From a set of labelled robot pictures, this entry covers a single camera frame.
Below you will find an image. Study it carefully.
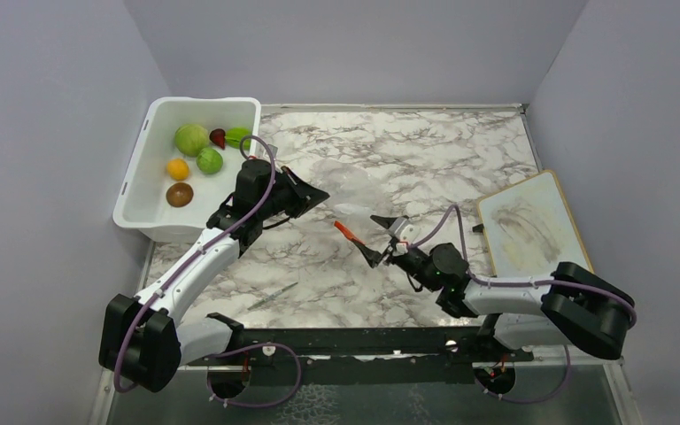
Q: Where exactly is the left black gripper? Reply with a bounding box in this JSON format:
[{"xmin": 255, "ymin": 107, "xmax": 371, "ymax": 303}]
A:
[{"xmin": 259, "ymin": 166, "xmax": 330, "ymax": 220}]

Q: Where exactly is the clear zip bag orange zipper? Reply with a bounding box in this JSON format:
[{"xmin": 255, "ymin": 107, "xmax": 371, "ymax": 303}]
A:
[{"xmin": 313, "ymin": 158, "xmax": 393, "ymax": 236}]

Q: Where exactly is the green custard apple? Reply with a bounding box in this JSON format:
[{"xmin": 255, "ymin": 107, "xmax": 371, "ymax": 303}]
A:
[{"xmin": 196, "ymin": 147, "xmax": 224, "ymax": 175}]

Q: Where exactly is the orange wrinkled fruit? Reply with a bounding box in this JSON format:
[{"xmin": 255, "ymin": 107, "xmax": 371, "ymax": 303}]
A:
[{"xmin": 166, "ymin": 158, "xmax": 190, "ymax": 182}]

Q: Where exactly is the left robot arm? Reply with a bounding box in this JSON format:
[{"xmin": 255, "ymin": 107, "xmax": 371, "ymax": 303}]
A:
[{"xmin": 98, "ymin": 158, "xmax": 330, "ymax": 392}]

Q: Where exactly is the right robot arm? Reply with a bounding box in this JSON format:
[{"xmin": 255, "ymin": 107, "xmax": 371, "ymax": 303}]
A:
[{"xmin": 334, "ymin": 215, "xmax": 638, "ymax": 360}]

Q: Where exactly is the green star fruit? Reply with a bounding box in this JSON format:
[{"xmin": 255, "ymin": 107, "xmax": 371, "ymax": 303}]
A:
[{"xmin": 225, "ymin": 127, "xmax": 251, "ymax": 151}]

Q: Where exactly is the green pen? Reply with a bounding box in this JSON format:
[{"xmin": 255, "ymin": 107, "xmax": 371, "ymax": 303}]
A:
[{"xmin": 247, "ymin": 282, "xmax": 298, "ymax": 311}]

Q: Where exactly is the dark red fig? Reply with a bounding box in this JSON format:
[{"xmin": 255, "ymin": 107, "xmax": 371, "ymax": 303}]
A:
[{"xmin": 209, "ymin": 128, "xmax": 227, "ymax": 150}]

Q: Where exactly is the white plastic bin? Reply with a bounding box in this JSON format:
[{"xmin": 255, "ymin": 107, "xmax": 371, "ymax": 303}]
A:
[{"xmin": 112, "ymin": 97, "xmax": 261, "ymax": 243}]

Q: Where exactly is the brown round fruit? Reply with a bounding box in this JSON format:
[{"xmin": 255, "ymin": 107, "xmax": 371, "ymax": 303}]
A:
[{"xmin": 166, "ymin": 182, "xmax": 194, "ymax": 208}]

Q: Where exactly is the green cabbage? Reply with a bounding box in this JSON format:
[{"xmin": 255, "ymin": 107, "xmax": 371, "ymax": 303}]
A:
[{"xmin": 174, "ymin": 124, "xmax": 210, "ymax": 157}]

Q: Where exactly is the white cutting board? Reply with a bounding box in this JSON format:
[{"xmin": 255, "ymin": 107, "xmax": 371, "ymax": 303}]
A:
[{"xmin": 476, "ymin": 170, "xmax": 593, "ymax": 278}]

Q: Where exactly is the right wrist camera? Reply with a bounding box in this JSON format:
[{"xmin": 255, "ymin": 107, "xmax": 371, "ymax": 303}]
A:
[{"xmin": 388, "ymin": 216, "xmax": 420, "ymax": 256}]

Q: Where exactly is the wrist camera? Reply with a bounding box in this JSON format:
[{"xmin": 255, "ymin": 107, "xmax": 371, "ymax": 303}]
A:
[
  {"xmin": 388, "ymin": 216, "xmax": 420, "ymax": 256},
  {"xmin": 244, "ymin": 150, "xmax": 279, "ymax": 174}
]

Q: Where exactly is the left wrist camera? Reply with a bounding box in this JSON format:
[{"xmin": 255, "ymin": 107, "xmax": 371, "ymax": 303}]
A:
[{"xmin": 244, "ymin": 150, "xmax": 279, "ymax": 174}]

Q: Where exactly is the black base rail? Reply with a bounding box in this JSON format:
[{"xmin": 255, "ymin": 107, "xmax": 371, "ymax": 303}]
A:
[{"xmin": 190, "ymin": 326, "xmax": 533, "ymax": 386}]

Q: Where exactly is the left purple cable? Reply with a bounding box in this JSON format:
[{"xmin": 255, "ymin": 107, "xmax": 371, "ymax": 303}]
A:
[{"xmin": 112, "ymin": 135, "xmax": 278, "ymax": 394}]

